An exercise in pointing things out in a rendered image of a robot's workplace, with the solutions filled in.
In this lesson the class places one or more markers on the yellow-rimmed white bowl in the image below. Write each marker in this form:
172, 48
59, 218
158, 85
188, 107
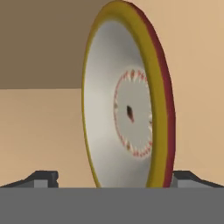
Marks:
128, 102

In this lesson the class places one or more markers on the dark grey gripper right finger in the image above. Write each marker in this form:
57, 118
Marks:
186, 179

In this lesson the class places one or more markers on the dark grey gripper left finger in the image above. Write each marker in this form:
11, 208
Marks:
40, 178

